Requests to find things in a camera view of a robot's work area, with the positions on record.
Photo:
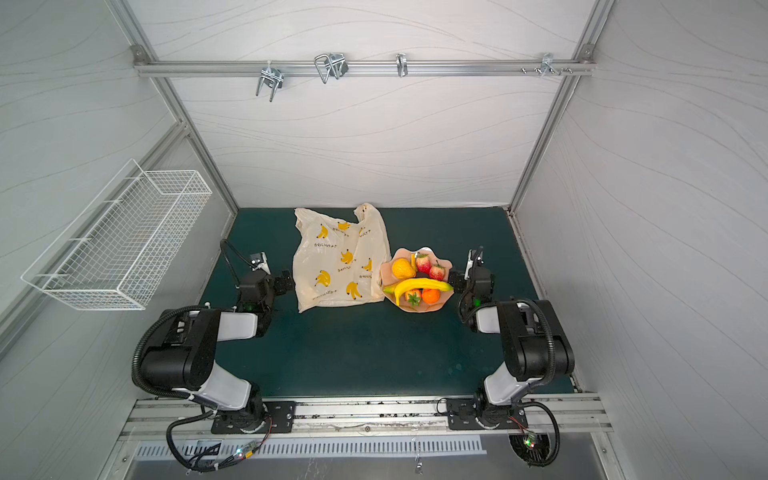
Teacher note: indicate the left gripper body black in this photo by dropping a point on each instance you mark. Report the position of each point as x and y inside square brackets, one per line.
[281, 282]

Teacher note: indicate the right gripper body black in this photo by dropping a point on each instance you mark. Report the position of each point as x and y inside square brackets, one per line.
[459, 279]

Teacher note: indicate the yellow banana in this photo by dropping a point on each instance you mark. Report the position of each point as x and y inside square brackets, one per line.
[397, 290]

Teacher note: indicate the cream banana print plastic bag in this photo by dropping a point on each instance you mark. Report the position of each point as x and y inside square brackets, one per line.
[337, 263]

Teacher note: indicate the red strawberry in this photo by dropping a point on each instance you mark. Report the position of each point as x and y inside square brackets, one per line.
[413, 297]

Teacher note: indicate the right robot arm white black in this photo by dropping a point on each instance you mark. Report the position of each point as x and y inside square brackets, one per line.
[535, 348]

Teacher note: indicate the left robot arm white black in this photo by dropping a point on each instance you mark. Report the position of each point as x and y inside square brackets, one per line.
[176, 357]

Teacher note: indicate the red apple right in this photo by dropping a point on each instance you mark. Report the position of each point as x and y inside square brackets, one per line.
[438, 272]

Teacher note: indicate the red apple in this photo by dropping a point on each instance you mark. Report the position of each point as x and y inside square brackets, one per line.
[438, 272]
[423, 263]

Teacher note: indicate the orange tangerine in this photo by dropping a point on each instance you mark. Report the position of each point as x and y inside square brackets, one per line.
[431, 296]

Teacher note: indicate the red apple left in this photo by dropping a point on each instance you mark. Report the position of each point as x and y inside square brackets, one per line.
[423, 263]

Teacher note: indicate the pink wavy fruit plate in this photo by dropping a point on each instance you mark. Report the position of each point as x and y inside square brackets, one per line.
[386, 278]

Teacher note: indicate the green table mat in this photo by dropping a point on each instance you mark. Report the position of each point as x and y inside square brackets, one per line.
[377, 349]

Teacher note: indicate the metal hook clamp left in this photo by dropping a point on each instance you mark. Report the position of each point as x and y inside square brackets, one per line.
[270, 79]

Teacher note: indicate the metal hook clamp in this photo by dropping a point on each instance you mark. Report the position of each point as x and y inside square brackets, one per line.
[331, 65]
[270, 79]

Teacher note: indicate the metal hook clamp middle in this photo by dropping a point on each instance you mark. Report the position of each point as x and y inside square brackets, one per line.
[331, 65]

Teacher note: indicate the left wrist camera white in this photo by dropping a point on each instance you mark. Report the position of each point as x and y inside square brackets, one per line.
[258, 261]

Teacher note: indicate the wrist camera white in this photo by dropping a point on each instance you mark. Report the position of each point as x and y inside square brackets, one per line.
[475, 263]
[258, 261]

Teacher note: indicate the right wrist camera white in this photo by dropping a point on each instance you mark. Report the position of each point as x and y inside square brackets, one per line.
[475, 263]

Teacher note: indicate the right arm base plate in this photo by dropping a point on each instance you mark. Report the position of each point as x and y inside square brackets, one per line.
[469, 413]

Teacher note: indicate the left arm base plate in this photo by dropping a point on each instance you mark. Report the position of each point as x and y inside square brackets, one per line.
[274, 416]

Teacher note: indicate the white wire basket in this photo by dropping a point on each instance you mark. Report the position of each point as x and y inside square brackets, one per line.
[115, 253]

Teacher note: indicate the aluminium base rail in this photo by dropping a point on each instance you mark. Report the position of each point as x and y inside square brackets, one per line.
[368, 416]

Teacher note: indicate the metal ring clamp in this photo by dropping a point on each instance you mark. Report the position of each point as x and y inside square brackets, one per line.
[401, 65]

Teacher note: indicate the metal bracket clamp right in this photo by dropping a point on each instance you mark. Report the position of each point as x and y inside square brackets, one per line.
[546, 68]

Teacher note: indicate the aluminium crossbar rail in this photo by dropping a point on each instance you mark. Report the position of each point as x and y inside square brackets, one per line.
[357, 68]

